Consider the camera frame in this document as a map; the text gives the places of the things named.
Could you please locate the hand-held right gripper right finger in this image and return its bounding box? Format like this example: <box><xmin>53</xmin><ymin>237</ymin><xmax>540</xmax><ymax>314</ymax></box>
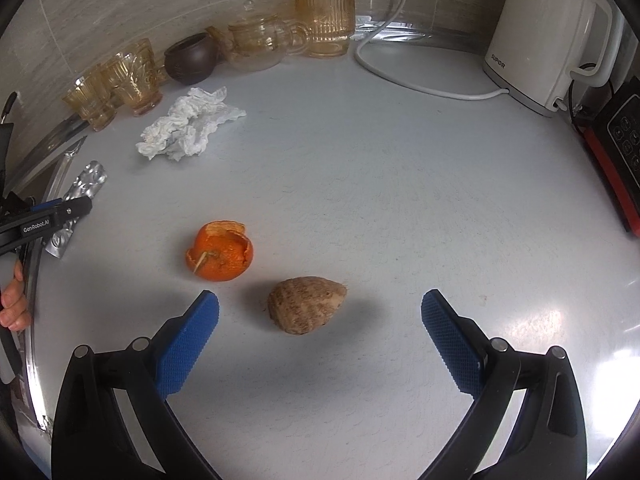
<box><xmin>421</xmin><ymin>289</ymin><xmax>587</xmax><ymax>480</ymax></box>

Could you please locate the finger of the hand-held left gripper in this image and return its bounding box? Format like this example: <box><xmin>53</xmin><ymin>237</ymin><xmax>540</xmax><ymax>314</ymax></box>
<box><xmin>0</xmin><ymin>195</ymin><xmax>94</xmax><ymax>257</ymax></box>

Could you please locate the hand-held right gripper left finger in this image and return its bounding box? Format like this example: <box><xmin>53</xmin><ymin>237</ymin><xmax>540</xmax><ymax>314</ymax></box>
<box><xmin>51</xmin><ymin>290</ymin><xmax>221</xmax><ymax>480</ymax></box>

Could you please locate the round orange peel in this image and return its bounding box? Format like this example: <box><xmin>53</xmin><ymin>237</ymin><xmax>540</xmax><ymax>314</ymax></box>
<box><xmin>186</xmin><ymin>220</ymin><xmax>254</xmax><ymax>283</ymax></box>

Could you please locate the brown taro root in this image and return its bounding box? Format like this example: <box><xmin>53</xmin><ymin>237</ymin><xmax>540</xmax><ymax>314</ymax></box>
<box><xmin>266</xmin><ymin>276</ymin><xmax>349</xmax><ymax>335</ymax></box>

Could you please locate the person's left hand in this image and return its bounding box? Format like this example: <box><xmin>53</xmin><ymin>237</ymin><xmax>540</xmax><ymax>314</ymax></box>
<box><xmin>0</xmin><ymin>262</ymin><xmax>28</xmax><ymax>331</ymax></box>

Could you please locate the stainless steel sink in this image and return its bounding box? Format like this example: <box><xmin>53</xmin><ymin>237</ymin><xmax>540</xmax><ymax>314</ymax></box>
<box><xmin>10</xmin><ymin>115</ymin><xmax>91</xmax><ymax>433</ymax></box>

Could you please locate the amber patterned drinking glass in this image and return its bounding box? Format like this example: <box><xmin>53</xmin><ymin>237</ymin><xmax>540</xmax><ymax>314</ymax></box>
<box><xmin>97</xmin><ymin>55</ymin><xmax>126</xmax><ymax>92</ymax></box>
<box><xmin>62</xmin><ymin>77</ymin><xmax>118</xmax><ymax>132</ymax></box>
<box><xmin>114</xmin><ymin>37</ymin><xmax>164</xmax><ymax>117</ymax></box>

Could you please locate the small crumpled white tissue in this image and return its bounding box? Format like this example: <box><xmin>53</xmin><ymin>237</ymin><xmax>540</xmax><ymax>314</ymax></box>
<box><xmin>136</xmin><ymin>86</ymin><xmax>247</xmax><ymax>162</ymax></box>

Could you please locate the brown ceramic cup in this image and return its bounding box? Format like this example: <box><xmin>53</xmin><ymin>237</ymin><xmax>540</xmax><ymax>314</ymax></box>
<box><xmin>164</xmin><ymin>32</ymin><xmax>219</xmax><ymax>86</ymax></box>

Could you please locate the red black blender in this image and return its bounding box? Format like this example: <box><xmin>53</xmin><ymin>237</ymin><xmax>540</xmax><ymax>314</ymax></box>
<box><xmin>572</xmin><ymin>77</ymin><xmax>640</xmax><ymax>238</ymax></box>

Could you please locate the amber glass teapot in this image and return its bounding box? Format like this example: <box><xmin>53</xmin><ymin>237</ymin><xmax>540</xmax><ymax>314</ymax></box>
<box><xmin>206</xmin><ymin>0</ymin><xmax>311</xmax><ymax>72</ymax></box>

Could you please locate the white electric kettle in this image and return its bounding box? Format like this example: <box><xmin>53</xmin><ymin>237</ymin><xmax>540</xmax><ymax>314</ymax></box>
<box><xmin>481</xmin><ymin>0</ymin><xmax>628</xmax><ymax>118</ymax></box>

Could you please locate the amber ribbed glass cup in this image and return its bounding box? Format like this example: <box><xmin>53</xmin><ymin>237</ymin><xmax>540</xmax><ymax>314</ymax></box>
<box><xmin>294</xmin><ymin>0</ymin><xmax>356</xmax><ymax>58</ymax></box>

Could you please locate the black pan handle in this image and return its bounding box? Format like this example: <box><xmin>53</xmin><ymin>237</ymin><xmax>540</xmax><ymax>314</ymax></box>
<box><xmin>0</xmin><ymin>91</ymin><xmax>18</xmax><ymax>196</ymax></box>

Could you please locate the black power cable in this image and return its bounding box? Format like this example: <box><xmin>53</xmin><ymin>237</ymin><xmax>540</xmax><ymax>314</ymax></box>
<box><xmin>565</xmin><ymin>63</ymin><xmax>616</xmax><ymax>126</ymax></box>

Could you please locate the white power cable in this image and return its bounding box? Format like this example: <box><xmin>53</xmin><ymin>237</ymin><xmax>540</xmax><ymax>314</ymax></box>
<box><xmin>355</xmin><ymin>0</ymin><xmax>511</xmax><ymax>101</ymax></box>

